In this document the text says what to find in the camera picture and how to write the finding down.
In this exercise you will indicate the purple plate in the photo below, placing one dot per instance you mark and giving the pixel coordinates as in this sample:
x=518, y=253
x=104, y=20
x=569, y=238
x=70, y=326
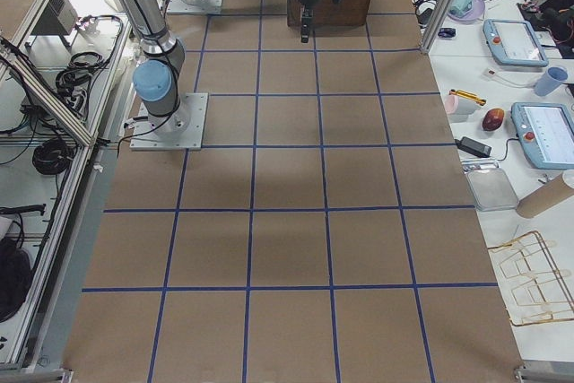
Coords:
x=475, y=13

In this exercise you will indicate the cardboard tube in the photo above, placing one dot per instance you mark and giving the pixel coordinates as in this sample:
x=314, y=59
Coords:
x=547, y=196

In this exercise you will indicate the black power adapter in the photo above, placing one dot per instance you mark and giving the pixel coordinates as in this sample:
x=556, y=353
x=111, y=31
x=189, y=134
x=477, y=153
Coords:
x=475, y=148

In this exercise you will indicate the teal cup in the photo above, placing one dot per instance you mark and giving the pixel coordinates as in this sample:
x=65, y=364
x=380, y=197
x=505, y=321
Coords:
x=460, y=8

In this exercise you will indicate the metal tray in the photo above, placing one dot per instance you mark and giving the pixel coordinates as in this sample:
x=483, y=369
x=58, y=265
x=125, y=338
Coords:
x=489, y=184

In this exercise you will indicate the near blue teach pendant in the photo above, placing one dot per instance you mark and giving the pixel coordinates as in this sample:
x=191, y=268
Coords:
x=545, y=132

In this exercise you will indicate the pink cup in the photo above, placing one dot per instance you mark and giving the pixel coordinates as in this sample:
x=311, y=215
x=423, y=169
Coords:
x=458, y=108

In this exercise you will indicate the far blue teach pendant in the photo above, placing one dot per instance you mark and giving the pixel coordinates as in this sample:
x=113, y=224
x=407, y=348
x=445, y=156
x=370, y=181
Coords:
x=514, y=43

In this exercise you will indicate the gold wire rack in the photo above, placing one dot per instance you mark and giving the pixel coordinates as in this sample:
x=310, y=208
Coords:
x=535, y=289

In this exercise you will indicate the blue teach pendant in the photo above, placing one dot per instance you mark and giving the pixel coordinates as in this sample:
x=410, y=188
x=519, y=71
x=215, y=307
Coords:
x=514, y=43
x=545, y=132

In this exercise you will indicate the red apple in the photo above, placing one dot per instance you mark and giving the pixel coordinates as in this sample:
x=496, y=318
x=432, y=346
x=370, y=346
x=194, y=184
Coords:
x=493, y=119

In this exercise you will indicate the blue plastic cup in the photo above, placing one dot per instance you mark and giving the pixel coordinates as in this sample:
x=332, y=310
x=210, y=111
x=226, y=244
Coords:
x=550, y=80

